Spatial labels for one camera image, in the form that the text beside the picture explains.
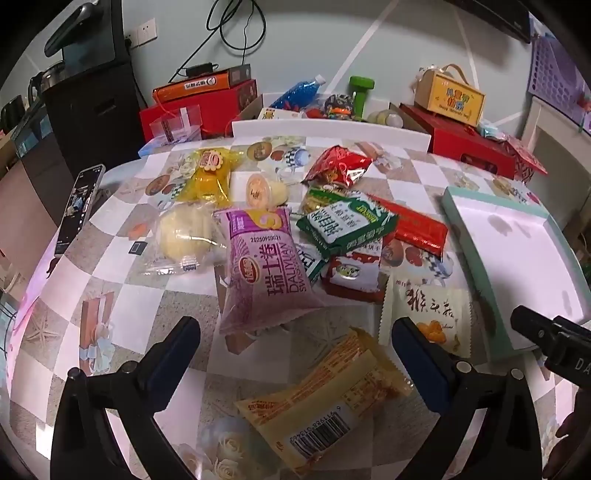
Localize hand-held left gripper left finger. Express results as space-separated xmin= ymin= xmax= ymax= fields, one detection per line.
xmin=50 ymin=316 xmax=201 ymax=480

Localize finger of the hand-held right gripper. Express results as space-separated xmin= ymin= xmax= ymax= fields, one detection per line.
xmin=510 ymin=305 xmax=561 ymax=358
xmin=554 ymin=316 xmax=591 ymax=352

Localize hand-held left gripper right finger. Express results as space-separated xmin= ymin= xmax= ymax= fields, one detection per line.
xmin=392 ymin=316 xmax=542 ymax=480

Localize cream packet with orange picture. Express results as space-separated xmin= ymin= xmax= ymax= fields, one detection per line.
xmin=379 ymin=272 xmax=474 ymax=356

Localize mint green box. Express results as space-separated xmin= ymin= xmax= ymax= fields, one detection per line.
xmin=441 ymin=187 xmax=591 ymax=363

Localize yellow orange barcode packet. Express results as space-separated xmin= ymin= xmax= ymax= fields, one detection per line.
xmin=235 ymin=328 xmax=414 ymax=474

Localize red white snack packet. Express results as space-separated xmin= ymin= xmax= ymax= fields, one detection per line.
xmin=321 ymin=237 xmax=386 ymax=303

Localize clear bread packet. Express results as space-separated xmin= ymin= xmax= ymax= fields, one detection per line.
xmin=141 ymin=203 xmax=232 ymax=277

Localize purple swiss roll packet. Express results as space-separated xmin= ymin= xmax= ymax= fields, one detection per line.
xmin=213 ymin=205 xmax=326 ymax=335

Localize green white snack packet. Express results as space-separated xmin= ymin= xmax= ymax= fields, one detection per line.
xmin=296 ymin=191 xmax=399 ymax=259

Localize yellow cake packet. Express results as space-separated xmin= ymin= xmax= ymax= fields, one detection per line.
xmin=178 ymin=148 xmax=250 ymax=208

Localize pale yellow jelly cup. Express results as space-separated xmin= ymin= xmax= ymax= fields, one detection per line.
xmin=245 ymin=173 xmax=289 ymax=210

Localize red crinkly snack packet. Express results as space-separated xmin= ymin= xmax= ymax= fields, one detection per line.
xmin=302 ymin=145 xmax=374 ymax=190

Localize person's right hand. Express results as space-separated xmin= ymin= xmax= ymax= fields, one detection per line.
xmin=544 ymin=408 xmax=591 ymax=480

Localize red patterned gift bag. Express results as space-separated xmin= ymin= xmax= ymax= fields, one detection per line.
xmin=501 ymin=134 xmax=548 ymax=185

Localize black smartphone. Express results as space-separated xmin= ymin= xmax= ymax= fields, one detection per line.
xmin=54 ymin=165 xmax=106 ymax=258

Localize white cabinet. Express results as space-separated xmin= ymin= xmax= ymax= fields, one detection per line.
xmin=522 ymin=97 xmax=591 ymax=185

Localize red box with window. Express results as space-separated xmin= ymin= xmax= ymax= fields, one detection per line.
xmin=399 ymin=104 xmax=515 ymax=178

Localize blue white tissue pack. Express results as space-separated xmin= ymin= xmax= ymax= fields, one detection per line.
xmin=139 ymin=138 xmax=176 ymax=158

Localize brown wooden cabinet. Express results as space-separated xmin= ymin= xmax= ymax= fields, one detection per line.
xmin=0 ymin=111 xmax=75 ymax=259

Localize clear plastic box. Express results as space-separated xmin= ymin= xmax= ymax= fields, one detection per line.
xmin=152 ymin=105 xmax=202 ymax=144

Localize red gift box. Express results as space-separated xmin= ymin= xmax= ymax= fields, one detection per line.
xmin=140 ymin=79 xmax=258 ymax=141

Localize black cabinet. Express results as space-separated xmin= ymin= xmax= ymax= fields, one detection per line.
xmin=41 ymin=62 xmax=148 ymax=167

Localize cardboard box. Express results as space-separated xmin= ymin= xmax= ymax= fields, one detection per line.
xmin=225 ymin=95 xmax=435 ymax=137

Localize white yellow small box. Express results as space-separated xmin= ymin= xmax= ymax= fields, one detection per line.
xmin=256 ymin=107 xmax=303 ymax=121

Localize purple plastic basket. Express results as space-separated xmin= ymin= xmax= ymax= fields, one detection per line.
xmin=526 ymin=14 xmax=591 ymax=109

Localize orange flat box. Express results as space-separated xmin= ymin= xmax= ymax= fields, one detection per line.
xmin=153 ymin=73 xmax=232 ymax=104

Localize green dumbbell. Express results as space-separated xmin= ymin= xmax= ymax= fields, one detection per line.
xmin=348 ymin=76 xmax=376 ymax=121

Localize blue bead bottle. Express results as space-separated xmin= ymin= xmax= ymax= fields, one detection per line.
xmin=270 ymin=74 xmax=326 ymax=112

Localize steel kettle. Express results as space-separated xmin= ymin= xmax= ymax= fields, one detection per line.
xmin=28 ymin=65 xmax=63 ymax=100

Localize black television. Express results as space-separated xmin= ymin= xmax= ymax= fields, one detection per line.
xmin=443 ymin=0 xmax=532 ymax=44

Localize black water dispenser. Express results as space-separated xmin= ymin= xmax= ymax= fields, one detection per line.
xmin=44 ymin=0 xmax=132 ymax=75

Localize yellow gift box with handle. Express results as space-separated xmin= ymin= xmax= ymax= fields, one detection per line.
xmin=413 ymin=65 xmax=486 ymax=126

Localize black cable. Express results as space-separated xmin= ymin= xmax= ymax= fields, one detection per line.
xmin=166 ymin=0 xmax=269 ymax=84

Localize white wall socket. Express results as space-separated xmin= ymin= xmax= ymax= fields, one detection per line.
xmin=124 ymin=18 xmax=158 ymax=49

